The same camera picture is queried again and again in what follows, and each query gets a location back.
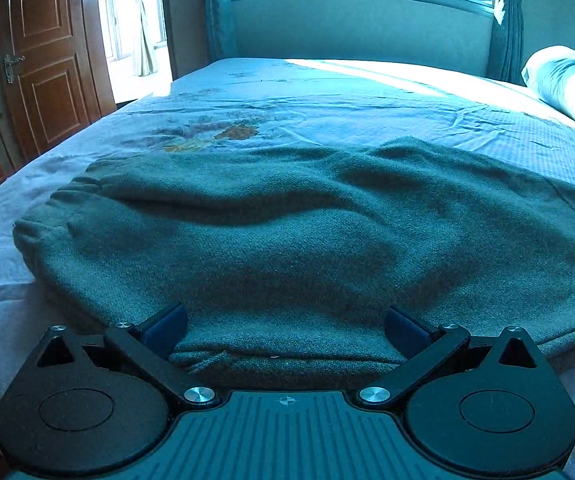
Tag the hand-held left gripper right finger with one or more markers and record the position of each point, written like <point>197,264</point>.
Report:
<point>401,327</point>

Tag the brown wooden door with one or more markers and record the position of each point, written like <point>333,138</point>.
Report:
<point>42,50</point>

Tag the bed with floral bedsheet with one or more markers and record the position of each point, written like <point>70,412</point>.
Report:
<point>317,105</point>

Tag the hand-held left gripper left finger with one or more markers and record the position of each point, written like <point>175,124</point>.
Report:
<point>168,329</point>

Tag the balcony window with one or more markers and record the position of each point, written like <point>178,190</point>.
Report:
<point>117,15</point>

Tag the white sheer curtain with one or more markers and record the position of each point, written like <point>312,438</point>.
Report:
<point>143,25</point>

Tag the white pillow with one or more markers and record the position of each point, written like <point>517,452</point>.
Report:
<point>562,80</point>

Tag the teal curtain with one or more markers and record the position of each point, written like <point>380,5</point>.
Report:
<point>217,10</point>
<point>508,20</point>

